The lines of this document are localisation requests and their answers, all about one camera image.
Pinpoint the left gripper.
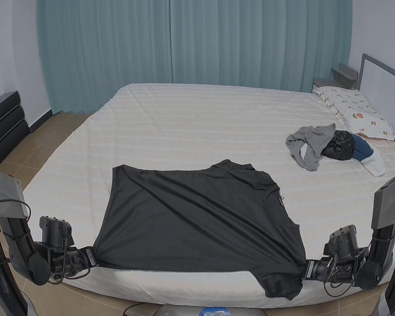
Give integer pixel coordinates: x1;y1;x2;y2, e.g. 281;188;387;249
53;247;99;276

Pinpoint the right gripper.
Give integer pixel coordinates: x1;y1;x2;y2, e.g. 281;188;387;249
304;259;338;280

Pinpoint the black T-shirt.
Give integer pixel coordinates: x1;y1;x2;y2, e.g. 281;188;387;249
94;159;308;300

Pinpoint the pile of clothes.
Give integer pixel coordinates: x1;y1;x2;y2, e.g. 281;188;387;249
286;123;386;177

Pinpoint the bed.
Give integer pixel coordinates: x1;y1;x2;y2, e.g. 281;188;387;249
21;53;395;310

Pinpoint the black chest of drawers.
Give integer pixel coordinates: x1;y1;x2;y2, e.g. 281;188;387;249
0;91;29;170

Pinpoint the white printed pillow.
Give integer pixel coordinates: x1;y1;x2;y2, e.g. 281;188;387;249
313;86;395;141

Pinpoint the grey bedside table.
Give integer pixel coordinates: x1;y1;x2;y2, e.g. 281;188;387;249
313;62;359;90

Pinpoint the blue-green curtain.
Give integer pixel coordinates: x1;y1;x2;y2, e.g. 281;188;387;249
169;0;353;93
36;0;174;114

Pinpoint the black cable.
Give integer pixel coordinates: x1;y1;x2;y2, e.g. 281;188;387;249
123;303;152;316

